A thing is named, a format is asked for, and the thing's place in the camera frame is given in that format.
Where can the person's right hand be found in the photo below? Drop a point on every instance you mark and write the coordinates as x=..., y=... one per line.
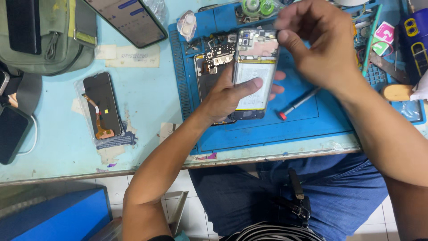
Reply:
x=327, y=47

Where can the person's left hand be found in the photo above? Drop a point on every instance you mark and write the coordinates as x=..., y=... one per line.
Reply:
x=222, y=97

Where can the phone with battery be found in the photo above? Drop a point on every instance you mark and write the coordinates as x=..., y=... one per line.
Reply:
x=255, y=50

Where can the black phone back housing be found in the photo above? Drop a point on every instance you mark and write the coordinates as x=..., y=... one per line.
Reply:
x=214, y=57

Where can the teal plastic pry tool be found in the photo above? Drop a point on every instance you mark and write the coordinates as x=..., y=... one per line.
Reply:
x=371, y=43

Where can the white tape roll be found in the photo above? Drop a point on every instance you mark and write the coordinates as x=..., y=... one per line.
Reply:
x=351, y=2

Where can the pink and green sticker card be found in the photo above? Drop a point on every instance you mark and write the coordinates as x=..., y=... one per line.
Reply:
x=383, y=38

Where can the red tipped grey screwdriver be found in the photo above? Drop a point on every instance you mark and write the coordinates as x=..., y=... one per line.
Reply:
x=299, y=103

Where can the metal scraper blade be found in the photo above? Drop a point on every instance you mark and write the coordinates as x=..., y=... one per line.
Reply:
x=389, y=68

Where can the small bag of white parts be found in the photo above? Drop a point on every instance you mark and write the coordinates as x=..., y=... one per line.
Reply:
x=186, y=26

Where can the green tape rolls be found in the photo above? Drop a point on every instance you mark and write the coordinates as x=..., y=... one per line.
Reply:
x=257, y=7

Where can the blue silicone repair mat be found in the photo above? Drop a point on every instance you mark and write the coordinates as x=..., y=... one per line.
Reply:
x=301, y=127

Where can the blue and yellow tool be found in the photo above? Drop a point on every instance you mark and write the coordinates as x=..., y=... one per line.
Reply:
x=414, y=43

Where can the handwritten paper note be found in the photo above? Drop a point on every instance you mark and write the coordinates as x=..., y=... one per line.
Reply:
x=133, y=57

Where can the white tissue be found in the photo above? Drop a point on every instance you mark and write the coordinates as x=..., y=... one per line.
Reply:
x=421, y=87

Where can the blue jeans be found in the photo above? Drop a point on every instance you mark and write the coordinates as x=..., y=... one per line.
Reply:
x=247, y=197

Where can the black phone with lit screen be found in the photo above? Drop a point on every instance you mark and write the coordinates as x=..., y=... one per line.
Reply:
x=130, y=20

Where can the black replacement screen with flex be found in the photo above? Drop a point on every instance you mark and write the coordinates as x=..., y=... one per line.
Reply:
x=100, y=97

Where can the small blank paper slip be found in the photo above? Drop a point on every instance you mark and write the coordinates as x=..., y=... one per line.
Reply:
x=105, y=52

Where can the striped shirt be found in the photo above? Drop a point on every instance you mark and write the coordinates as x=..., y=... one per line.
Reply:
x=274, y=232

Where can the olive green bag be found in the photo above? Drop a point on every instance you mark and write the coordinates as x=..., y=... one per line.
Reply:
x=53, y=36

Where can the blue box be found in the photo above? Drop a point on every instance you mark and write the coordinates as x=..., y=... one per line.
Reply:
x=56, y=217

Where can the black phone in green case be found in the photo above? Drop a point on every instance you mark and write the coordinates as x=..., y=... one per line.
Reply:
x=11, y=134

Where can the silver edged phone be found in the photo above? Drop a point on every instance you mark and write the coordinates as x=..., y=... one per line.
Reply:
x=3, y=82

